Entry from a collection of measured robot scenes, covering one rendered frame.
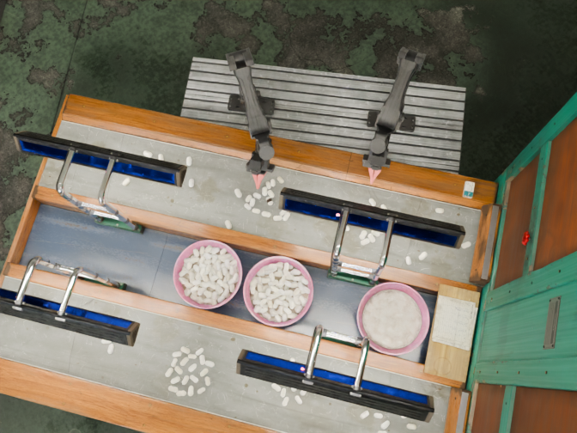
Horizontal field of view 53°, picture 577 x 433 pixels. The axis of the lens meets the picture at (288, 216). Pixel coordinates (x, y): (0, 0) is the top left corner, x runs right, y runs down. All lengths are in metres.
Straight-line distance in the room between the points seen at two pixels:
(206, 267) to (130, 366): 0.46
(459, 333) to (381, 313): 0.29
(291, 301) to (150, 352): 0.57
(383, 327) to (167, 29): 2.20
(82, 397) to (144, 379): 0.23
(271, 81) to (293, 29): 0.95
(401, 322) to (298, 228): 0.53
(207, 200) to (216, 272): 0.30
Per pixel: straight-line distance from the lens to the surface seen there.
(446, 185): 2.37
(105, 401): 2.35
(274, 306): 2.26
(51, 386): 2.43
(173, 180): 2.07
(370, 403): 1.90
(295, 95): 2.58
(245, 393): 2.25
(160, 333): 2.32
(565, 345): 1.51
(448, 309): 2.26
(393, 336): 2.27
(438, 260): 2.32
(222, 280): 2.31
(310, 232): 2.30
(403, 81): 2.16
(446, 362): 2.25
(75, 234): 2.57
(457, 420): 2.17
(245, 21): 3.58
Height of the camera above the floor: 2.98
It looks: 75 degrees down
